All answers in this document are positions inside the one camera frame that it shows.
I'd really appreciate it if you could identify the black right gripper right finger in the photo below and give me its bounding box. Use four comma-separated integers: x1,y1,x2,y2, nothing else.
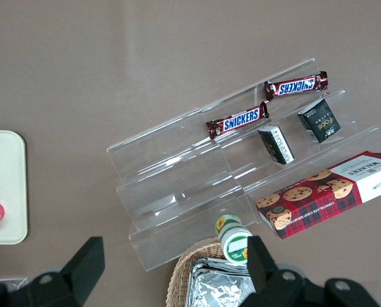
244,235,319,307

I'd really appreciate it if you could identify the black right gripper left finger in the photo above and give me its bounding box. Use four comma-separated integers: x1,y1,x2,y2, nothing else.
29,236,106,307

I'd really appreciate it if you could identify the oval wicker basket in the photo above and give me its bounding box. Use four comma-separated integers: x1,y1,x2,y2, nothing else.
166,241,252,307

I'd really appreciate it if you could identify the beige plastic serving tray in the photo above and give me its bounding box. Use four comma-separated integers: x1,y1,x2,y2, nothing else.
0,129,29,246

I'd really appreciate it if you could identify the white green yogurt bottle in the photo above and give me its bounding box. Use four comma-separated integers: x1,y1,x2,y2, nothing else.
214,213,254,266

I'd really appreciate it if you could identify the stack of foil containers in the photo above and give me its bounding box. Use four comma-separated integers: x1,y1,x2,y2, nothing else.
187,257,258,307

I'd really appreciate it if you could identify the red tartan cookie box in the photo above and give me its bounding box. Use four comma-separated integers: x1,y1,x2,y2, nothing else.
255,150,381,240

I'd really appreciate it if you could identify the clear acrylic step shelf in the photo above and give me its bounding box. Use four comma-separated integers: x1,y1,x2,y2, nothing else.
106,57,381,273

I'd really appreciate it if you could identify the small black snack box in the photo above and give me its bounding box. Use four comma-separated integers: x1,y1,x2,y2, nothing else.
257,125,296,166
297,98,342,144

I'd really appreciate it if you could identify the brown Snickers bar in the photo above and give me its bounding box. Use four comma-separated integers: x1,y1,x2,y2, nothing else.
263,70,328,102
205,101,270,140

